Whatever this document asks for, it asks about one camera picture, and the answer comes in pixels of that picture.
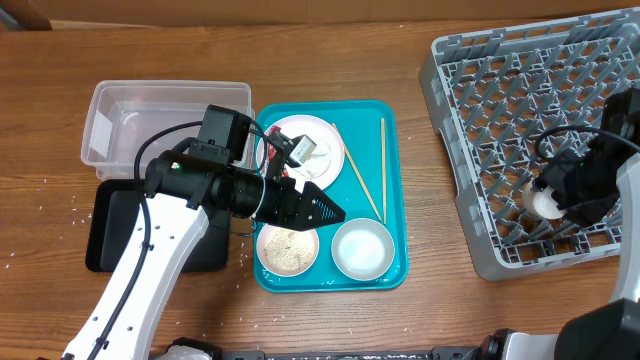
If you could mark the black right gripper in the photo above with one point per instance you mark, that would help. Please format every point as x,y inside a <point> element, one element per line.
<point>581,212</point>

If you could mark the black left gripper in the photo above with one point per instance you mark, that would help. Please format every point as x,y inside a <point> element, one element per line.
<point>284,214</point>

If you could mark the white napkin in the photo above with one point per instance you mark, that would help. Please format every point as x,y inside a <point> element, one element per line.
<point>316,165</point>

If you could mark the white paper cup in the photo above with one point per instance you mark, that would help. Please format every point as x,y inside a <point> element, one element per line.
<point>541,203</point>

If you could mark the pink bowl with rice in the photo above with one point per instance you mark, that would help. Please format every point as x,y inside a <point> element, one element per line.
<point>286,253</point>

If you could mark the red snack wrapper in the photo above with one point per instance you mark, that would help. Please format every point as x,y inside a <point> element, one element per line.
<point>274,147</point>

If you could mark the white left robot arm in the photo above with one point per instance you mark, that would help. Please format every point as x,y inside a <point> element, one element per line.
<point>231,166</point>

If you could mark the grey dishwasher rack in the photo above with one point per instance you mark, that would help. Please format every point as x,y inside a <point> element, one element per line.
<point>499,96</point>

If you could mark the large white plate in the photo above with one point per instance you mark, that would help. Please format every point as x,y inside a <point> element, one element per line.
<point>319,131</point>

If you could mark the grey white bowl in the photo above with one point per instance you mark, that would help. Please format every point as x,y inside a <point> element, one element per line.
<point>363,249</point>

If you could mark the teal plastic tray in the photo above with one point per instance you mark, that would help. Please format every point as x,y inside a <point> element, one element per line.
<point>369,188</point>

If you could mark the left wooden chopstick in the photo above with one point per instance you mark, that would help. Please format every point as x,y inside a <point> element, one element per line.
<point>358,175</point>

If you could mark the black rectangular tray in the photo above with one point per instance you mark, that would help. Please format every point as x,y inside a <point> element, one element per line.
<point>114,216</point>

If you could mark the clear plastic bin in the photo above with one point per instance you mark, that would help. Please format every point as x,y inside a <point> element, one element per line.
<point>123,114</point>

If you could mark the black rail at bottom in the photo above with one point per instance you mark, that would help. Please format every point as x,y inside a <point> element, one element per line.
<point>188,348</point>

